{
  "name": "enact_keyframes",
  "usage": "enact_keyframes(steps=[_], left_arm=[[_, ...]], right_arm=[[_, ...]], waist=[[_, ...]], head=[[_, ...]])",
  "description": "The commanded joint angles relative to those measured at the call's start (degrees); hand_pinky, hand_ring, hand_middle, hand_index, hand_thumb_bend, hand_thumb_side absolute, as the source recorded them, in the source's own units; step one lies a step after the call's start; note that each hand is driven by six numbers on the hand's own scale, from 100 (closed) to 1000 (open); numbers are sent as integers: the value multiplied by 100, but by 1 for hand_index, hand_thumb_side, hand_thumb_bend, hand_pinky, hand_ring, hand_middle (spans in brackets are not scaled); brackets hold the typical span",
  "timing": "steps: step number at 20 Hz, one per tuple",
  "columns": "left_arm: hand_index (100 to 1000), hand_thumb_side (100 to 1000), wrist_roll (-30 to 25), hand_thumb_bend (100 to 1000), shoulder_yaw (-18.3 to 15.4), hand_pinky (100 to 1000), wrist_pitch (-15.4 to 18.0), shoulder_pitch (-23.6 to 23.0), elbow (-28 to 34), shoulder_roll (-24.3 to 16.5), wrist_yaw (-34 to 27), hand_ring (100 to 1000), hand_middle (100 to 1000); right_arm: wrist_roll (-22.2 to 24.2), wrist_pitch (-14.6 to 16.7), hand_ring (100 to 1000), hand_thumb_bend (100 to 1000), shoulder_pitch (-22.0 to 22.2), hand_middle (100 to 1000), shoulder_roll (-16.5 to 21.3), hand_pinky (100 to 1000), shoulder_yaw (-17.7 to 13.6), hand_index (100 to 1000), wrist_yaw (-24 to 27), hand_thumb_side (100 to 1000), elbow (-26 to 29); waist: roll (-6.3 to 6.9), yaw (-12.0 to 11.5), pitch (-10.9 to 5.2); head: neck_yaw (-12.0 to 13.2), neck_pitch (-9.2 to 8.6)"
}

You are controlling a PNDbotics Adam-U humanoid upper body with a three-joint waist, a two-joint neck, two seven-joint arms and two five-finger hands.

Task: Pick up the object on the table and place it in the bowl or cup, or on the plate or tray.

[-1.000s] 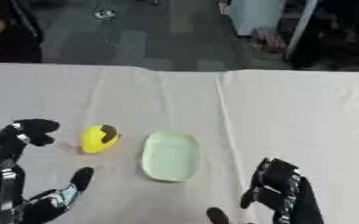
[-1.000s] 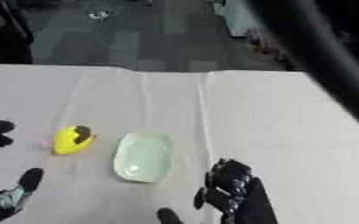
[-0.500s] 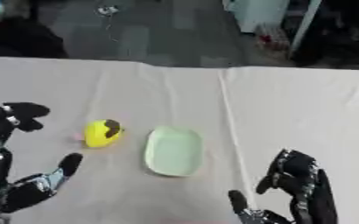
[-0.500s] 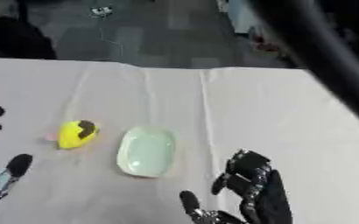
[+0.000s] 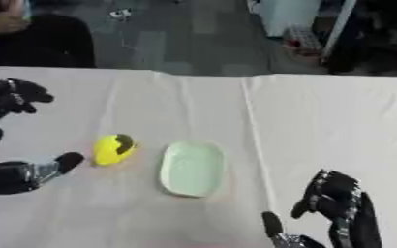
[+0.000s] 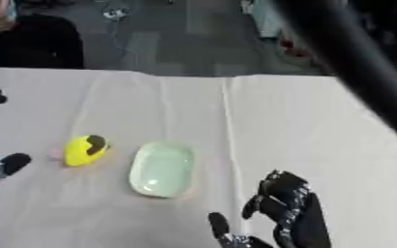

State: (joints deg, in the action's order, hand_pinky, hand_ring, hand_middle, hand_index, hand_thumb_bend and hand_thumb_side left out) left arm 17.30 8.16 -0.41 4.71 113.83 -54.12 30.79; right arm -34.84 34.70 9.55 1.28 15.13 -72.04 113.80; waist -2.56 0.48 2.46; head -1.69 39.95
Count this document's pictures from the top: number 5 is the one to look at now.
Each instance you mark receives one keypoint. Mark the red and white box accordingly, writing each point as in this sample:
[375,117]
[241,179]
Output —
[302,40]

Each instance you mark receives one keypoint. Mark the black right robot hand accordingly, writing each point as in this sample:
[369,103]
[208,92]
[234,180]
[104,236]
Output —
[343,206]

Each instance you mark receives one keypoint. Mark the small white floor object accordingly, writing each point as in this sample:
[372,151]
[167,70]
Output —
[120,13]

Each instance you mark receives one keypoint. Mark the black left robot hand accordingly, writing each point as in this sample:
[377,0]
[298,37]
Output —
[9,97]

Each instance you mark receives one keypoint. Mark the white cabinet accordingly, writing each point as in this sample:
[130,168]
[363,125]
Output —
[284,16]

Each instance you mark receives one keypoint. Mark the pale green oval dish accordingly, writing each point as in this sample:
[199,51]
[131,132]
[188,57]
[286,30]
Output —
[193,168]

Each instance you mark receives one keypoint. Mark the person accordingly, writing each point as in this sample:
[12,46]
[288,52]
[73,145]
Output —
[32,38]

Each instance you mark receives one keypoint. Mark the yellow and black toy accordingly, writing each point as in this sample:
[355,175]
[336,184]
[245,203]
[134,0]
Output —
[113,149]

